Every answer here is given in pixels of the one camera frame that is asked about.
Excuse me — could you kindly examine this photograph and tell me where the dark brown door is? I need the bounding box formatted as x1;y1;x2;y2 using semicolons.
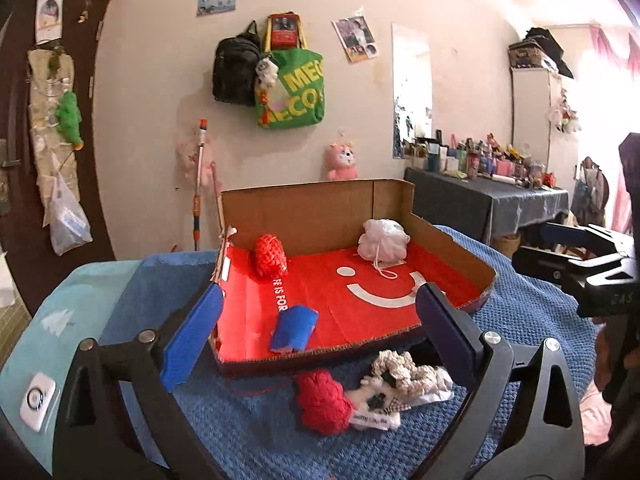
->
1;0;114;313

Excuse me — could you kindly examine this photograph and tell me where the photo card on door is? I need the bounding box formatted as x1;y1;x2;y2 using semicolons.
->
35;0;64;44

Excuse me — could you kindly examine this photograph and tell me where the green tote bag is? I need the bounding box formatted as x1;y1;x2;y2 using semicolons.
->
255;44;326;130

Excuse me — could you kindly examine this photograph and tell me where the blue knitted blanket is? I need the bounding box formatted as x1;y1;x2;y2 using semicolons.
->
96;224;599;480

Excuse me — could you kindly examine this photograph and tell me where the green plush toy on door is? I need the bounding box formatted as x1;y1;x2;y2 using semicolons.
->
55;91;84;151

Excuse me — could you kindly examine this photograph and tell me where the white mesh bath pouf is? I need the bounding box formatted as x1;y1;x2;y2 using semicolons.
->
357;219;410;280

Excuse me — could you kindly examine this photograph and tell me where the red bag on wall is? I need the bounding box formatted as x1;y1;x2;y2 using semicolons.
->
264;12;307;52

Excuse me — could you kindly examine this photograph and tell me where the pink plush toy on wall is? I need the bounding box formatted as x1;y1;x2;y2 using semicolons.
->
324;142;358;181

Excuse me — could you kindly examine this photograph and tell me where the black backpack on wall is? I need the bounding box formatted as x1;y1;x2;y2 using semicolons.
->
212;21;262;107

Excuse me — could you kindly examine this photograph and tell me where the dark cloth covered table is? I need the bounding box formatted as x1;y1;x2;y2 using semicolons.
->
404;168;570;244

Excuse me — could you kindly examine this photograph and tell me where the wall mirror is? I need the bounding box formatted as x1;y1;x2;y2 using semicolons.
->
392;23;433;159

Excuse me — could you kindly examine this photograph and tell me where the white plastic bag on door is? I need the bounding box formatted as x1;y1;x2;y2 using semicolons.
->
49;174;93;256

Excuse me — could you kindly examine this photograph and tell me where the photo collage on wall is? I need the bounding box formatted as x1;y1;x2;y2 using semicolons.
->
332;15;378;63

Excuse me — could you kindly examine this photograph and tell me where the blue cloth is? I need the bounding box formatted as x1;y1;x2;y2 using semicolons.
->
269;304;319;353

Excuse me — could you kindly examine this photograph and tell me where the white round device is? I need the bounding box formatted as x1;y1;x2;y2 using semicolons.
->
20;372;56;432

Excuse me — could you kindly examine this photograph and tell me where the white crocheted scrunchie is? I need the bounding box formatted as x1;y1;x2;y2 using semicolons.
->
371;350;454;403

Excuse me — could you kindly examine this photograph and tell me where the small white plush keychain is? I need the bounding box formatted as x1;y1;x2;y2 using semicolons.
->
256;56;279;90

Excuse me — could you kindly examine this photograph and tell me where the red crocheted heart toy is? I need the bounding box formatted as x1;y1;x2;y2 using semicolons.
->
296;370;354;436

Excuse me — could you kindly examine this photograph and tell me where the white cabinet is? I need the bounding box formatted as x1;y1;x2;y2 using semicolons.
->
511;67;562;166

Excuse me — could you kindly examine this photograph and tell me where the beige hanging door organizer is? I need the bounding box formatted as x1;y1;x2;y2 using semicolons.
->
27;49;80;228

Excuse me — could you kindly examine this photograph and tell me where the mop with orange handle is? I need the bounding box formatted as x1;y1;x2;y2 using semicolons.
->
192;118;207;252

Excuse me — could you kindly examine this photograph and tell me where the red mesh bath pouf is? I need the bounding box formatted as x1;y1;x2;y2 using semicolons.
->
254;234;288;278

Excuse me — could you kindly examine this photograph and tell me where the white fluffy checkered bow scrunchie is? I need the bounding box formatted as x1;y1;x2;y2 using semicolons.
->
345;376;401;431

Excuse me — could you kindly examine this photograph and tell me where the red-lined cardboard box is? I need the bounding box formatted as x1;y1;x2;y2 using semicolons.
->
209;179;497;376

